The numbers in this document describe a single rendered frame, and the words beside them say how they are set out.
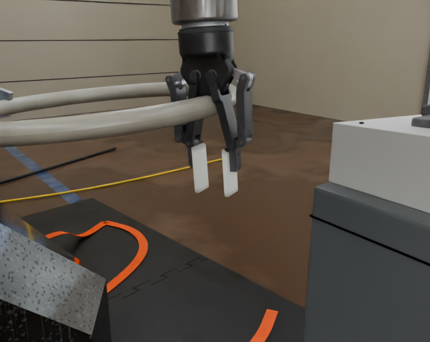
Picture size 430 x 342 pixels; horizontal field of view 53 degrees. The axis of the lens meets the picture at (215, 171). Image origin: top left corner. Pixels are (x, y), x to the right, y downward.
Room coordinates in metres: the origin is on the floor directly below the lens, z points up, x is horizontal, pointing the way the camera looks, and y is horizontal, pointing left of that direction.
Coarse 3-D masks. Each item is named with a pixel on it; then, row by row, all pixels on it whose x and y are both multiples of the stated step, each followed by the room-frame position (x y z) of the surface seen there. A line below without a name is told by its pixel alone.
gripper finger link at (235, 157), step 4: (248, 136) 0.59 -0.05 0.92; (236, 140) 0.58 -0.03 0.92; (248, 140) 0.58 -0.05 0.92; (236, 144) 0.58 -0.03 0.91; (236, 148) 0.58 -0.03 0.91; (240, 148) 0.59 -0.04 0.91; (232, 152) 0.59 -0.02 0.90; (236, 152) 0.58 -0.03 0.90; (240, 152) 0.59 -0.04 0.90; (232, 156) 0.59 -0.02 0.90; (236, 156) 0.58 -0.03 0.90; (240, 156) 0.59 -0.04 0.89; (232, 160) 0.59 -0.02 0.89; (236, 160) 0.58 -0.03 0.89; (240, 160) 0.59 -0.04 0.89; (232, 164) 0.59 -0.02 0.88; (236, 164) 0.58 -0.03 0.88; (240, 164) 0.59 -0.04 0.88; (232, 168) 0.59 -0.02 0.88; (236, 168) 0.58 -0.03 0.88; (240, 168) 0.59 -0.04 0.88
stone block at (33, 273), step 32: (0, 224) 0.63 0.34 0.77; (0, 256) 0.59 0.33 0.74; (32, 256) 0.63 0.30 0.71; (64, 256) 0.70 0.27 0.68; (0, 288) 0.55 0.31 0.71; (32, 288) 0.59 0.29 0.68; (64, 288) 0.65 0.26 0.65; (96, 288) 0.71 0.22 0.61; (0, 320) 0.54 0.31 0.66; (32, 320) 0.57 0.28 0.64; (64, 320) 0.60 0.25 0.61; (96, 320) 0.66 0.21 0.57
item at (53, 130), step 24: (24, 96) 0.87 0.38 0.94; (48, 96) 0.90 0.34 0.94; (72, 96) 0.92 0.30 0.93; (96, 96) 0.94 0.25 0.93; (120, 96) 0.95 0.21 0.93; (144, 96) 0.94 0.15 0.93; (24, 120) 0.50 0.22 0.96; (48, 120) 0.49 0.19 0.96; (72, 120) 0.49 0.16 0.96; (96, 120) 0.50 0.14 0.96; (120, 120) 0.50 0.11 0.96; (144, 120) 0.52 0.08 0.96; (168, 120) 0.53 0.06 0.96; (192, 120) 0.56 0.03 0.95; (0, 144) 0.49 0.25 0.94; (24, 144) 0.49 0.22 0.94
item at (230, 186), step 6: (222, 150) 0.58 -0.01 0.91; (222, 156) 0.58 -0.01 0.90; (228, 156) 0.59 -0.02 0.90; (222, 162) 0.58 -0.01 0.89; (228, 162) 0.59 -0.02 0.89; (222, 168) 0.59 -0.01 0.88; (228, 168) 0.58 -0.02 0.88; (228, 174) 0.58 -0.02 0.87; (234, 174) 0.60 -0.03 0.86; (228, 180) 0.58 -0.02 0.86; (234, 180) 0.60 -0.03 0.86; (228, 186) 0.58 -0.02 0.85; (234, 186) 0.60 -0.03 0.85; (228, 192) 0.58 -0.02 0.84; (234, 192) 0.60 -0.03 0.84
